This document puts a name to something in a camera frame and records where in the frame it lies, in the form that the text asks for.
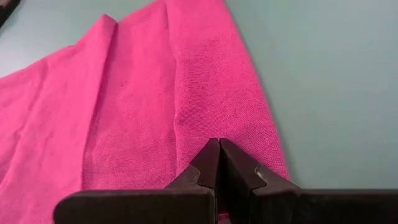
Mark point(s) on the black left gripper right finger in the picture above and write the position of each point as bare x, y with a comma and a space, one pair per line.
311, 207

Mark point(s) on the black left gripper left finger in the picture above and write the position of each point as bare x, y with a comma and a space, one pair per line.
155, 207

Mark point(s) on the pink towel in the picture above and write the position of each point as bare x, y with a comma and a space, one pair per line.
124, 109

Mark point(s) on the black metal table frame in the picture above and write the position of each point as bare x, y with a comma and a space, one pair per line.
5, 8

